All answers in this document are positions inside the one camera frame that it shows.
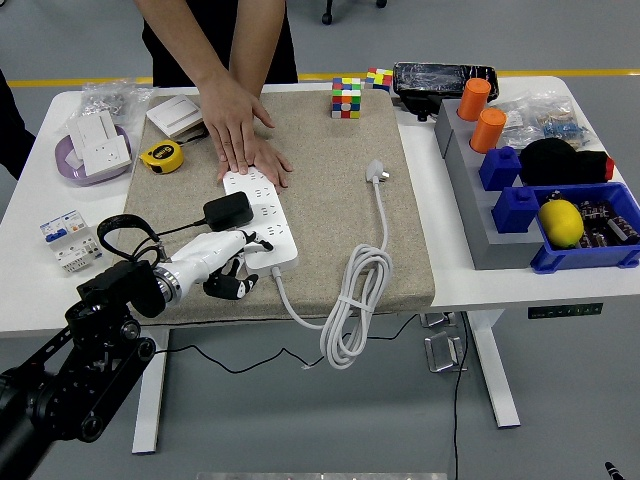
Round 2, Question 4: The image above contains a person's left hand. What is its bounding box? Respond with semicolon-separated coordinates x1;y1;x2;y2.
216;135;294;189

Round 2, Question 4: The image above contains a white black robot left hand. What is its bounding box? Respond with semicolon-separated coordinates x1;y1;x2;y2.
167;227;275;301

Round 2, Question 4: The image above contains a person's right hand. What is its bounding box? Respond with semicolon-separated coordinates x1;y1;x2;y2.
198;74;276;175

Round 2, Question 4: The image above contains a black plug cord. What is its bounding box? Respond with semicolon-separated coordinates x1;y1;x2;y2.
132;217;426;375

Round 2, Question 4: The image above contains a white power strip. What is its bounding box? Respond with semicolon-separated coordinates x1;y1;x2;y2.
222;167;300;278

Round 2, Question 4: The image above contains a black plug adapter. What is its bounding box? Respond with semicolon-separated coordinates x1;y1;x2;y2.
202;191;255;232

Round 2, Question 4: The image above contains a grey-brown mat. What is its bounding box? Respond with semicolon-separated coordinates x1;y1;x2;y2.
122;89;436;326

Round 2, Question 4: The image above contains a person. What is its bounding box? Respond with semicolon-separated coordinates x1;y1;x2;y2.
0;67;37;181
142;0;299;87

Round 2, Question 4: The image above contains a large rubik's cube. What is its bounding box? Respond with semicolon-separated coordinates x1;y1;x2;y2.
329;76;363;121

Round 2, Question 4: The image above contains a clear bag of screws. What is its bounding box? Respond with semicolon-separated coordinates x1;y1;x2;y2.
79;81;154;124

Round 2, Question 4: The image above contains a white socket panel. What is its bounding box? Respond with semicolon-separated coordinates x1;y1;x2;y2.
81;133;133;176

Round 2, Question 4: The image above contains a small rubik's cube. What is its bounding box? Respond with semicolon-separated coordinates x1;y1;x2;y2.
363;67;395;94

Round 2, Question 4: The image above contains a white blue circuit breaker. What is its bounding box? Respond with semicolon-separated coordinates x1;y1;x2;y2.
39;209;109;275

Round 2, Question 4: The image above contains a black office chair base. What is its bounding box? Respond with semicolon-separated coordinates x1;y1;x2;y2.
321;0;389;26

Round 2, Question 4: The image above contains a purple dish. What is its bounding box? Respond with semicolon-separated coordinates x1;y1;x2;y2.
53;124;134;188

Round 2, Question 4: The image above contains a black table control panel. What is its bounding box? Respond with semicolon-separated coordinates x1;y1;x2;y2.
527;302;604;320

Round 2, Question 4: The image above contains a white table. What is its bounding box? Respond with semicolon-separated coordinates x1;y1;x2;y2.
0;75;640;455

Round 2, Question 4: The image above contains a black wrapped box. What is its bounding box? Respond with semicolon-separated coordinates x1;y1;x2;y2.
392;61;500;123

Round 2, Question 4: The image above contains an orange cylinder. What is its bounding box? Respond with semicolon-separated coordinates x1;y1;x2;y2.
468;107;508;155
457;77;493;122

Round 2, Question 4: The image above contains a large metal clamp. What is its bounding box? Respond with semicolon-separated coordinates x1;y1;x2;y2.
423;330;469;374

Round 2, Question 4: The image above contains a blue plastic bin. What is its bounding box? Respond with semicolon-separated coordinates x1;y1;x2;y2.
529;181;640;275

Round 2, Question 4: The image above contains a small metal clamp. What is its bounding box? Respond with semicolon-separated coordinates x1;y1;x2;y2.
419;312;459;330

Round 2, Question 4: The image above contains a blue block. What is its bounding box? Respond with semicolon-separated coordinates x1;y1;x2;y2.
490;185;544;235
478;145;524;192

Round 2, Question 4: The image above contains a grey stepped block holder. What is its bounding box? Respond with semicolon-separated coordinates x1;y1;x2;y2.
433;97;547;272

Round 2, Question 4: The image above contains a clear bag of small parts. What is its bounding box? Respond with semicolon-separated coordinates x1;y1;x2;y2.
492;97;544;149

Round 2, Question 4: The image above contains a dark capacitors pile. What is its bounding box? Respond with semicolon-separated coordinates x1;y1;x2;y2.
547;188;640;250

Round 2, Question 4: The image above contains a yellow lemon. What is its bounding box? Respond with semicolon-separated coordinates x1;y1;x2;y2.
537;199;585;249

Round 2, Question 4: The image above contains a black pouch with red tip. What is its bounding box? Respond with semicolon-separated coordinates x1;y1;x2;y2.
518;138;615;187

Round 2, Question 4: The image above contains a clear bag of blue resistors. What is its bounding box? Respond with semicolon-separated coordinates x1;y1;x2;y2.
537;97;594;151

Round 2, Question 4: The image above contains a white double wall switch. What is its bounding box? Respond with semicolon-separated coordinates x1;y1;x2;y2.
145;93;207;139

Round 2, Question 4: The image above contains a yellow tape measure with strap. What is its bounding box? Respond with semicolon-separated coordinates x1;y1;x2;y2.
138;124;210;175

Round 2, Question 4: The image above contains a white power strip cord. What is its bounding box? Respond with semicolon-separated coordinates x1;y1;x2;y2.
269;158;395;370

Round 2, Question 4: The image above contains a white switch panel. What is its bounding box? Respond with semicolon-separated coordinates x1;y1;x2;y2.
66;110;119;156

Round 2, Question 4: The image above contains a black floor cable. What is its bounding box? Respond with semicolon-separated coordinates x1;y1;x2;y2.
451;312;471;480

